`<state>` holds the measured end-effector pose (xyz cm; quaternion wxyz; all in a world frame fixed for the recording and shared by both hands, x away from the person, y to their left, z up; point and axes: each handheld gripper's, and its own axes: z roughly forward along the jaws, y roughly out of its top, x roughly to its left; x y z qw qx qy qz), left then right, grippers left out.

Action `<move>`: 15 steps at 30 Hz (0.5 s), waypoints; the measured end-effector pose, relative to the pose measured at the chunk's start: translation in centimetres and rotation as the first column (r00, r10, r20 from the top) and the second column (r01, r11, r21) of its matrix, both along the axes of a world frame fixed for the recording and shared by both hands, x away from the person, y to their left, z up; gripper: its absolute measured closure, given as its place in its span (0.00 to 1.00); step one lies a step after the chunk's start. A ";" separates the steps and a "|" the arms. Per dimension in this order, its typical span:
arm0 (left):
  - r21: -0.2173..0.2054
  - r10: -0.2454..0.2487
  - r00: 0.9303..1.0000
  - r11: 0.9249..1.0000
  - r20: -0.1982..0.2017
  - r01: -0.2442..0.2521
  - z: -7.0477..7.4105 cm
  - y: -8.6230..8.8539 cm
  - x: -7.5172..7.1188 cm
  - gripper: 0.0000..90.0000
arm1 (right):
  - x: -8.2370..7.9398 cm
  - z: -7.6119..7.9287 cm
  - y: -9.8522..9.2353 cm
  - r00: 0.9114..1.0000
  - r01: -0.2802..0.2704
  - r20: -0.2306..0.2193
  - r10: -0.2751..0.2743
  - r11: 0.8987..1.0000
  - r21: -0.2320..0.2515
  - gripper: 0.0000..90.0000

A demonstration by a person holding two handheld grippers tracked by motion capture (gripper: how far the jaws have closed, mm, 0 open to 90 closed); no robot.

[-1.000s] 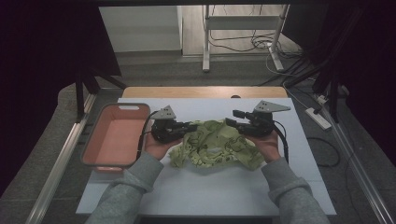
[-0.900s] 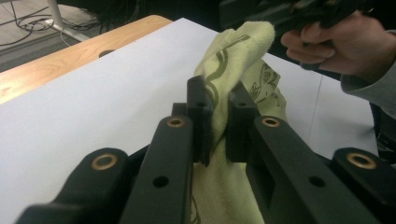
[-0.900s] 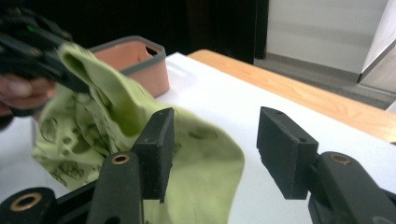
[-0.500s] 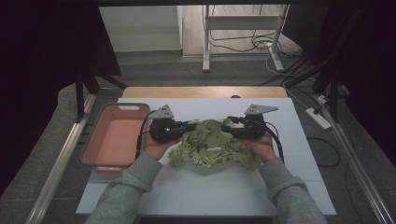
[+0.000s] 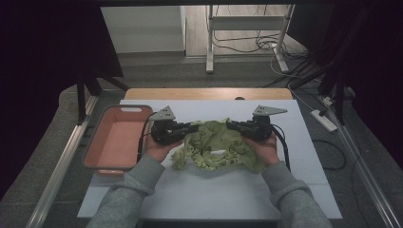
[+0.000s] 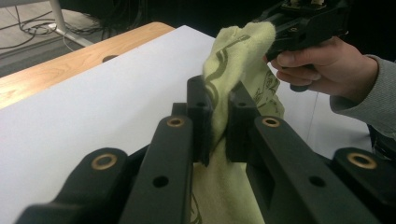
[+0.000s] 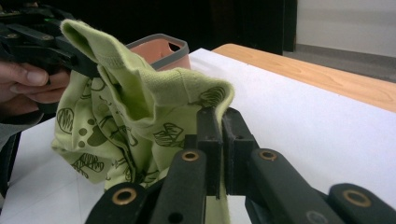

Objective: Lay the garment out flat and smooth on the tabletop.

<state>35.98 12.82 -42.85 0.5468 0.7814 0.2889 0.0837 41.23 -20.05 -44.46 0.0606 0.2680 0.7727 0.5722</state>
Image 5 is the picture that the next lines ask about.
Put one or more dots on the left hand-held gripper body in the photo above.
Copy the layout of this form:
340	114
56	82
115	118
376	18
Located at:
166	133

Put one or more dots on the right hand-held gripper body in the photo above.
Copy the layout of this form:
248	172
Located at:
258	129

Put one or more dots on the green printed baby romper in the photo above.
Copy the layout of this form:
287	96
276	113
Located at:
215	139

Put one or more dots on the pink plastic basket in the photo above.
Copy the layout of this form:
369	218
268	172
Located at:
117	139

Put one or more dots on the person's left hand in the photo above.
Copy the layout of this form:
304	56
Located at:
158	152

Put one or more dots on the person's right hand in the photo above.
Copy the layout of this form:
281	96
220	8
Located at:
266	152

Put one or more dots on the white power strip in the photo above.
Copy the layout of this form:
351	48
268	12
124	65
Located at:
323	121

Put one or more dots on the white board table cover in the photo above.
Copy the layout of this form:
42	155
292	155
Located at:
221	196

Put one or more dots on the white plug adapter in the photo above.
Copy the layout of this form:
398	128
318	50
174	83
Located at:
328	101

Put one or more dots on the black metal stand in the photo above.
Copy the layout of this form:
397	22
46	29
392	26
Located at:
340	101
81	101

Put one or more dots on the white panel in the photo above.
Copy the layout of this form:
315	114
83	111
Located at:
142	28

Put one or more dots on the dark curtain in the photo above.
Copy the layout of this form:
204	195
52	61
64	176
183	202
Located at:
38	79
380	79

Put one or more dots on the white metal stand frame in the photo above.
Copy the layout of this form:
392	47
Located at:
244	22

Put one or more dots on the aluminium floor rail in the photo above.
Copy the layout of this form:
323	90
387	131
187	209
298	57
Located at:
368	177
60	171

